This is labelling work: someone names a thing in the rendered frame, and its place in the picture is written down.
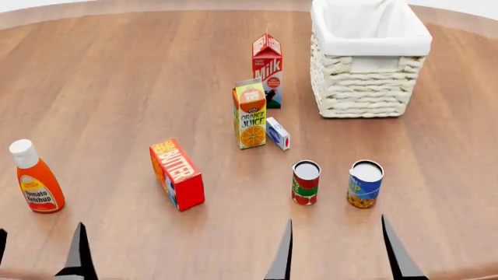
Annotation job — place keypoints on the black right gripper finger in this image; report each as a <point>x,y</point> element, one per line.
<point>283,259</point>
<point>398,259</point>

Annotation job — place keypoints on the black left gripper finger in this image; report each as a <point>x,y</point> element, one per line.
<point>79,256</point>
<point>2,242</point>

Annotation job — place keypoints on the tomato ketchup bottle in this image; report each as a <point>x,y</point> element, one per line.
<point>39,186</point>

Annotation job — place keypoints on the red tomato sauce can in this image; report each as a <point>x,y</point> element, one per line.
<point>305,186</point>

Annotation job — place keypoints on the white wicker basket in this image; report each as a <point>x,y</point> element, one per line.
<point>362,87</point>

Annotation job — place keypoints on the white cloth basket liner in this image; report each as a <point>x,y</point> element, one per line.
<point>350,29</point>

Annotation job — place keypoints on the blue soup can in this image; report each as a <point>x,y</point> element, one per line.
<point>363,189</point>

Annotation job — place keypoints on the small white blue box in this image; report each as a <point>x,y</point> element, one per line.
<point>278,134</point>

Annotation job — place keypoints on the red butter box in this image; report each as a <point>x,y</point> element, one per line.
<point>179,175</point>

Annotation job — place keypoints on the orange juice carton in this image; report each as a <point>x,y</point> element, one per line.
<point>251,122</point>

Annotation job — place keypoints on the red milk carton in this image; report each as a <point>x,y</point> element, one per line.
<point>268,67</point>

